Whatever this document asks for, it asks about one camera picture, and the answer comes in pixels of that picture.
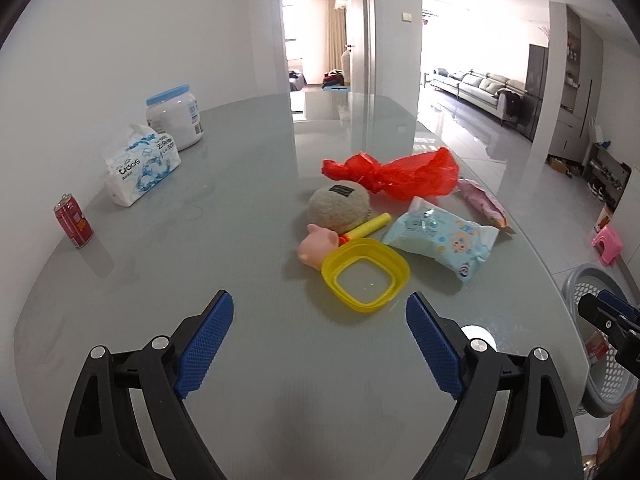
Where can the red drink can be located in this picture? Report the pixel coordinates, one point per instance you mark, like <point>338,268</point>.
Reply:
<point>75,222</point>

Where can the shoe rack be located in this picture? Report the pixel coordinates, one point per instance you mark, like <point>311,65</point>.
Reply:
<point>607,172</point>

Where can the grey plush ball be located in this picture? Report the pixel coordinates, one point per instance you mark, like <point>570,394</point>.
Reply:
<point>335,207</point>

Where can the pink pig toy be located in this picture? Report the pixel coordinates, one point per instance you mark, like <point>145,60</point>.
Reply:
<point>315,247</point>

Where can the pink snack packet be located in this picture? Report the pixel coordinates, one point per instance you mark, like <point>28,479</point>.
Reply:
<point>482,202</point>

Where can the small teal stool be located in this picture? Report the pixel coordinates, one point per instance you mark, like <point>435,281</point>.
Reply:
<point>335,88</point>

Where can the orange bag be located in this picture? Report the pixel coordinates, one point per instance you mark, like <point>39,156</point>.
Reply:
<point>605,219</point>

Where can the white display cabinet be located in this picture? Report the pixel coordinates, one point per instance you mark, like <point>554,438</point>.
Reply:
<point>575,85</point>

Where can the red cardboard box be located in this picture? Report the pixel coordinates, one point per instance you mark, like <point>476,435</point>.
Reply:
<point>595,350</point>

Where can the dark jacket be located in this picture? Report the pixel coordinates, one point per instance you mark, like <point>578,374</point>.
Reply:
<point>510,105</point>

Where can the yellow marker with orange end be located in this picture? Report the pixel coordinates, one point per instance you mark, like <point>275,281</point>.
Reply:
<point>367,225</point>

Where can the beige curtain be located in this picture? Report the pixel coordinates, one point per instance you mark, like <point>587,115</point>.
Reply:
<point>336,40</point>

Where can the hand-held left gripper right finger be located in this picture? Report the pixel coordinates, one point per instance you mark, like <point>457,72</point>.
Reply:
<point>432,345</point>

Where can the white and blue tissue pack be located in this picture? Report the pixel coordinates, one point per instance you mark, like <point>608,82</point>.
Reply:
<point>140,170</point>

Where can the grey interior door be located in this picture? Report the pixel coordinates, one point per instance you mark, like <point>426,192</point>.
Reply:
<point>361,25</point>

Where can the light blue wet wipes pack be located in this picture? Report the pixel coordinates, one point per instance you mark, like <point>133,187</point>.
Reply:
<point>440,240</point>

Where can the red plastic bag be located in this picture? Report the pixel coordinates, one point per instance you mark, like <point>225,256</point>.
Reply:
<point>415,175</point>

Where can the brown cardboard box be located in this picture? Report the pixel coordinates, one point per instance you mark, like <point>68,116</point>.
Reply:
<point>559,165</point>

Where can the white jar with blue lid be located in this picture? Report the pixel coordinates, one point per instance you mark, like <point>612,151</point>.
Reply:
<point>175,120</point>

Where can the ceiling clothes drying rack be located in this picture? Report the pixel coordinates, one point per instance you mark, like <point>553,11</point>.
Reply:
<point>430,15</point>

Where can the grey perforated plastic basket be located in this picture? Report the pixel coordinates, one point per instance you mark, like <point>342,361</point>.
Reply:
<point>580,280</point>

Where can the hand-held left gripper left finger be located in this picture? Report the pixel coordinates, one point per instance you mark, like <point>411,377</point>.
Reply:
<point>207,345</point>

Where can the pink plastic stool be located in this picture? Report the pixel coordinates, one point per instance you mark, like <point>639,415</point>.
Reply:
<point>607,242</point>

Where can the dark tall refrigerator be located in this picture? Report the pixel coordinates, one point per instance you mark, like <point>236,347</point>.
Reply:
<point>537,90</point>

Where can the grey sofa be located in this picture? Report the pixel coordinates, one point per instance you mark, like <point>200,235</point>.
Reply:
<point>480,87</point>

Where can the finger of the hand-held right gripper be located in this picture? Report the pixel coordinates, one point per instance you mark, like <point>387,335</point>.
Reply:
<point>617,302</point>
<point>597,312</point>

